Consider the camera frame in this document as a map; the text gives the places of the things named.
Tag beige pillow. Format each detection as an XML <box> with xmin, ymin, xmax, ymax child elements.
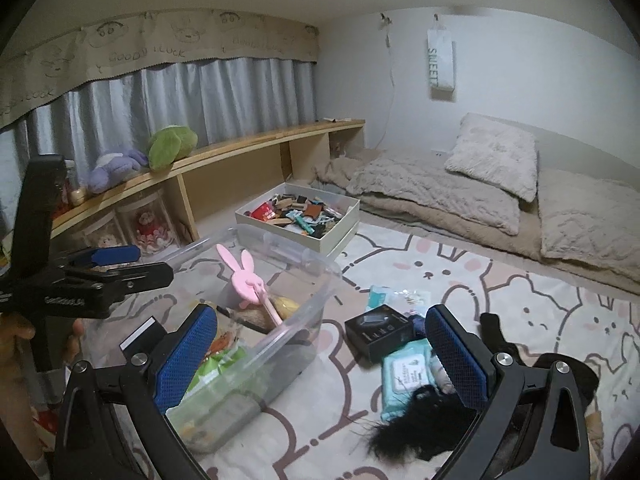
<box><xmin>445</xmin><ymin>113</ymin><xmax>538</xmax><ymax>203</ymax></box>
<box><xmin>538</xmin><ymin>169</ymin><xmax>639</xmax><ymax>282</ymax></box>

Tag white cardboard box of items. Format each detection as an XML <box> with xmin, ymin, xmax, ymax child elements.
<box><xmin>235</xmin><ymin>183</ymin><xmax>360</xmax><ymax>259</ymax></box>

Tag grey curtain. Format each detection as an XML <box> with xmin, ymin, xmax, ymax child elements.
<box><xmin>1</xmin><ymin>58</ymin><xmax>316</xmax><ymax>211</ymax></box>

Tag green dotted wipes pack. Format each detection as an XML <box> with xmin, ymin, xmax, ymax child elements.
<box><xmin>186</xmin><ymin>344</ymin><xmax>247</xmax><ymax>396</ymax></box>

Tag left beige pillow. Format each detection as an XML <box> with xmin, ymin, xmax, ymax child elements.
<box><xmin>445</xmin><ymin>113</ymin><xmax>538</xmax><ymax>203</ymax></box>

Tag doll in clear case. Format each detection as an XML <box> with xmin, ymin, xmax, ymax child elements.
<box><xmin>116</xmin><ymin>191</ymin><xmax>179</xmax><ymax>260</ymax></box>

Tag yellow sponge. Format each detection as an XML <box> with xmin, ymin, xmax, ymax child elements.
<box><xmin>270</xmin><ymin>296</ymin><xmax>299</xmax><ymax>321</ymax></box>

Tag beige curtain valance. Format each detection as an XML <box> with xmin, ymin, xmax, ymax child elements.
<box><xmin>1</xmin><ymin>9</ymin><xmax>319</xmax><ymax>127</ymax></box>

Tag right beige pillow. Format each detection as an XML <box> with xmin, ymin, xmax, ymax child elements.
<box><xmin>538</xmin><ymin>169</ymin><xmax>639</xmax><ymax>282</ymax></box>

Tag wooden shelf unit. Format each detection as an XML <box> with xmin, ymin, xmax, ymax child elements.
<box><xmin>51</xmin><ymin>119</ymin><xmax>364</xmax><ymax>260</ymax></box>

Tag black cap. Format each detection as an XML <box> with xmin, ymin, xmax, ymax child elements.
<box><xmin>479</xmin><ymin>311</ymin><xmax>601</xmax><ymax>461</ymax></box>

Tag black feather accessory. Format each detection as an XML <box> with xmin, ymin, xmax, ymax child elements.
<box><xmin>366</xmin><ymin>385</ymin><xmax>476</xmax><ymax>464</ymax></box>

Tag green plush toy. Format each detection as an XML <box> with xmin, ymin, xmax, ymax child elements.
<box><xmin>148</xmin><ymin>126</ymin><xmax>198</xmax><ymax>171</ymax></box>

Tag clear plastic storage bin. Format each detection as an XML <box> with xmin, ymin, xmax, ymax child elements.
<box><xmin>82</xmin><ymin>226</ymin><xmax>341</xmax><ymax>454</ymax></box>

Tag purple plush toy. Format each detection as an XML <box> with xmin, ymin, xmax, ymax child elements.
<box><xmin>87</xmin><ymin>148</ymin><xmax>149</xmax><ymax>195</ymax></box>

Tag teal wet wipes pack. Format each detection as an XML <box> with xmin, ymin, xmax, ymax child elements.
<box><xmin>381</xmin><ymin>338</ymin><xmax>434</xmax><ymax>422</ymax></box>

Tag black small box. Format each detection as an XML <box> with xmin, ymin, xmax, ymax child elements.
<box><xmin>344</xmin><ymin>304</ymin><xmax>413</xmax><ymax>364</ymax></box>

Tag pink bunny phone stand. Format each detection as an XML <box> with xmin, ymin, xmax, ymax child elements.
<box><xmin>216</xmin><ymin>244</ymin><xmax>283</xmax><ymax>326</ymax></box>

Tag person left hand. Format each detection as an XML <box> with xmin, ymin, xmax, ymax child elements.
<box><xmin>1</xmin><ymin>313</ymin><xmax>85</xmax><ymax>367</ymax></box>

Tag bunny print bed sheet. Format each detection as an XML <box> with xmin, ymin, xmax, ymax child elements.
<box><xmin>82</xmin><ymin>224</ymin><xmax>639</xmax><ymax>479</ymax></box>

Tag white hanging paper bag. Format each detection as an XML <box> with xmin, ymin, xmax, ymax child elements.
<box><xmin>427</xmin><ymin>27</ymin><xmax>456</xmax><ymax>101</ymax></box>

